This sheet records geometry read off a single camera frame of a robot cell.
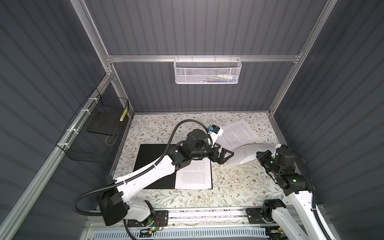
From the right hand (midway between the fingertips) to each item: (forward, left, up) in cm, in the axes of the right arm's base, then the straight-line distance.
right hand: (258, 152), depth 77 cm
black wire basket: (+3, +84, +12) cm, 85 cm away
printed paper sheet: (-5, +32, -18) cm, 38 cm away
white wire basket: (+65, +24, +10) cm, 70 cm away
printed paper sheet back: (+26, +4, -19) cm, 33 cm away
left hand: (-4, +17, +10) cm, 21 cm away
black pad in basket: (+11, +79, +13) cm, 81 cm away
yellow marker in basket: (+19, +72, +11) cm, 75 cm away
